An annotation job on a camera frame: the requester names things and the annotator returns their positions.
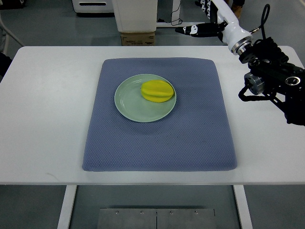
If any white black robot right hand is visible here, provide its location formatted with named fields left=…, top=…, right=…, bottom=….
left=175, top=0, right=252, bottom=55

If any yellow starfruit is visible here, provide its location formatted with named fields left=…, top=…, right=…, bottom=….
left=141, top=80, right=174, bottom=103

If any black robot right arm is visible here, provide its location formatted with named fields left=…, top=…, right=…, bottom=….
left=238, top=4, right=305, bottom=125

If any light green plate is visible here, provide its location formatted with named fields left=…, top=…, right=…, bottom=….
left=114, top=74, right=177, bottom=123

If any tan boot upper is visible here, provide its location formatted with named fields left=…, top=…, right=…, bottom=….
left=231, top=3, right=243, bottom=19

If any white desk leg base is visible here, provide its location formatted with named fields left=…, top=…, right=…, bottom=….
left=157, top=0, right=207, bottom=28

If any white bin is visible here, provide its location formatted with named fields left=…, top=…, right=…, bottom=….
left=112, top=0, right=158, bottom=32

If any cardboard box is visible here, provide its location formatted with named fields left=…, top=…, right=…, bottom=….
left=121, top=31, right=155, bottom=46

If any blue textured mat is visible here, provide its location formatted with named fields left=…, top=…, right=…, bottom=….
left=82, top=57, right=237, bottom=172

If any white appliance with slot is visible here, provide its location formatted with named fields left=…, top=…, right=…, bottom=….
left=72, top=0, right=114, bottom=13

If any black cable on floor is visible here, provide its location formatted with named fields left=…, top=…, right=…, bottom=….
left=157, top=0, right=183, bottom=26

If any white chair frame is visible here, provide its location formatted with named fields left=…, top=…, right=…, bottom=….
left=0, top=18, right=25, bottom=54

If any metal base plate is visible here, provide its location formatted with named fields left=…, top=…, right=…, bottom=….
left=97, top=208, right=217, bottom=229

